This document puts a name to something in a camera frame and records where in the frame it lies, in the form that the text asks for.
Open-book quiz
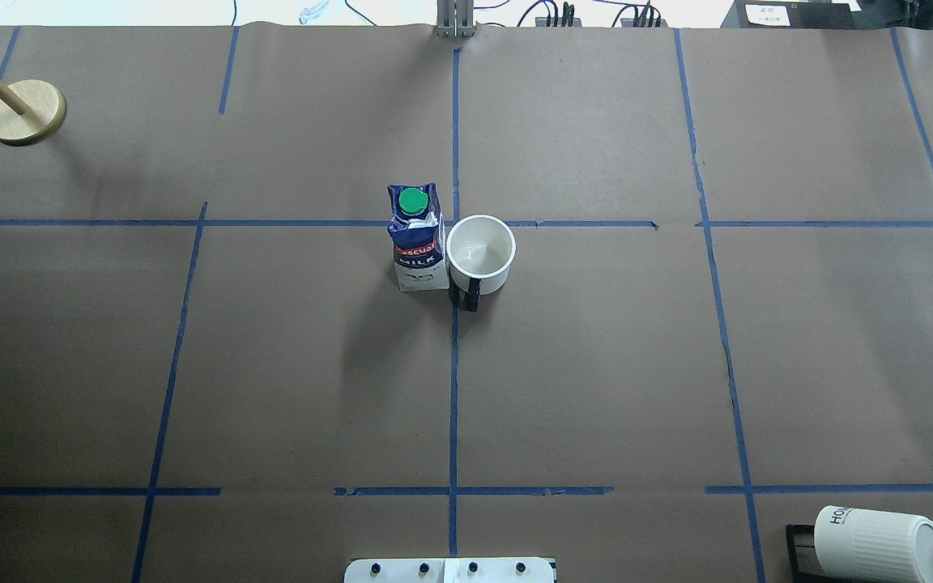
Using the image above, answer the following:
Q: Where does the white smiley face mug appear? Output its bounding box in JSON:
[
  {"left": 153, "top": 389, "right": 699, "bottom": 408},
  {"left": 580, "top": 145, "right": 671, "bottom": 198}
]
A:
[{"left": 445, "top": 215, "right": 516, "bottom": 313}]

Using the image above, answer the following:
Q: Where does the blue milk carton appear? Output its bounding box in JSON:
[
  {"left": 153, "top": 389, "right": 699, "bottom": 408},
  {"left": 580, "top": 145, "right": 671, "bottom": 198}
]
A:
[{"left": 386, "top": 182, "right": 450, "bottom": 292}]

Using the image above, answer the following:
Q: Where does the black box with label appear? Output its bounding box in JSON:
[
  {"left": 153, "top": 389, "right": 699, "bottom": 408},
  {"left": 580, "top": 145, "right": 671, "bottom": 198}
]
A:
[{"left": 721, "top": 1, "right": 858, "bottom": 30}]

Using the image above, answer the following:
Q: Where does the white ribbed mug left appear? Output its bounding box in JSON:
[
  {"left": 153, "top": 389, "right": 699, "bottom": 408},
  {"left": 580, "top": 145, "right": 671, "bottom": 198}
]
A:
[{"left": 813, "top": 505, "right": 933, "bottom": 582}]

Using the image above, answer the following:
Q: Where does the wooden round stand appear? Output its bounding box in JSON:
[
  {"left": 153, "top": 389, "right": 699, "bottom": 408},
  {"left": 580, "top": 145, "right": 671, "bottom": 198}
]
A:
[{"left": 0, "top": 79, "right": 67, "bottom": 147}]

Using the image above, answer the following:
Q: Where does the aluminium frame post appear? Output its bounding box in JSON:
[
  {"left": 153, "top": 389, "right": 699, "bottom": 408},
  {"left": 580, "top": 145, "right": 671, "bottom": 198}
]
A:
[{"left": 434, "top": 0, "right": 476, "bottom": 38}]

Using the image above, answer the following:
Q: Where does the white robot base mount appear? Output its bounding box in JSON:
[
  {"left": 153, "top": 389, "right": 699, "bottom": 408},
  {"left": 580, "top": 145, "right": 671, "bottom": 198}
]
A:
[{"left": 343, "top": 556, "right": 558, "bottom": 582}]

